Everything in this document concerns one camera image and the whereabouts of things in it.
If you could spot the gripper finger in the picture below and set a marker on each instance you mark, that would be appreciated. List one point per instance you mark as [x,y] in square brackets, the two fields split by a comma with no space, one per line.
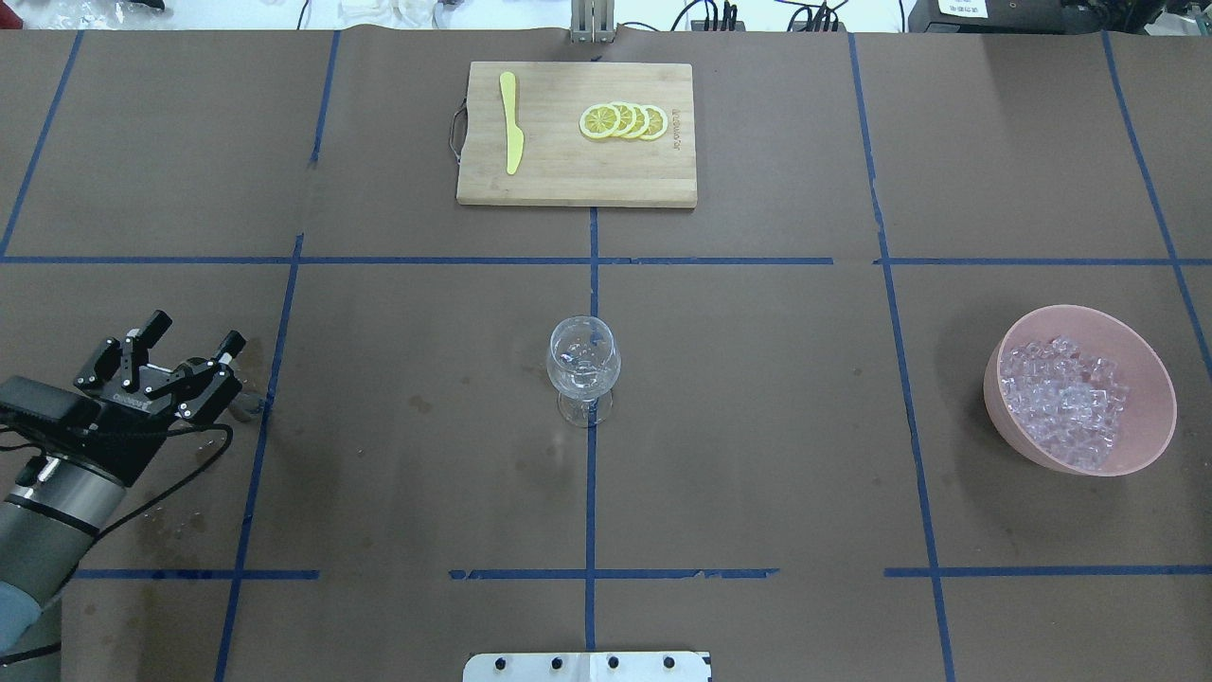
[197,390]
[122,363]

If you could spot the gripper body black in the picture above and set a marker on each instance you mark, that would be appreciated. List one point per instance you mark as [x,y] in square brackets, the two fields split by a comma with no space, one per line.
[135,413]

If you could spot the clear ice cubes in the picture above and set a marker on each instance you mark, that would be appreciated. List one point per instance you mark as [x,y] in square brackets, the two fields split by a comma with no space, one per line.
[1069,401]

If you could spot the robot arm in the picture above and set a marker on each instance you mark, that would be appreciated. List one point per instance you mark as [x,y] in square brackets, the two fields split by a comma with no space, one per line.
[58,508]

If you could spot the wine glass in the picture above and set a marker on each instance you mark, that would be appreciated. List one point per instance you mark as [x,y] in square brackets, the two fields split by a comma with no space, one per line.
[583,364]

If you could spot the wooden cutting board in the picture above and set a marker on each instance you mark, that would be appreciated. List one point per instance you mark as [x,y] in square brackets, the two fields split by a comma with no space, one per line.
[560,167]

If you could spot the yellow plastic knife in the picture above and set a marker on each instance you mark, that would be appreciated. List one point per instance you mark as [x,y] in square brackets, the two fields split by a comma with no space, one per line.
[515,136]

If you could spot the lemon slices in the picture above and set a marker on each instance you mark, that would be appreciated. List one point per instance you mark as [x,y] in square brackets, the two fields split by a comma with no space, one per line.
[629,121]

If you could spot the pink bowl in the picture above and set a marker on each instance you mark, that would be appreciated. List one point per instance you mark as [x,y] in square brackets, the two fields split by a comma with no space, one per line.
[1150,417]

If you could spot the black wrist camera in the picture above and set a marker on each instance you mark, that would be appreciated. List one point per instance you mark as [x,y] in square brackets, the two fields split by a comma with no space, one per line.
[30,406]

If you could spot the aluminium frame post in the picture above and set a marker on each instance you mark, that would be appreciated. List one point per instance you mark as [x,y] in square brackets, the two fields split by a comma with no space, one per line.
[592,22]

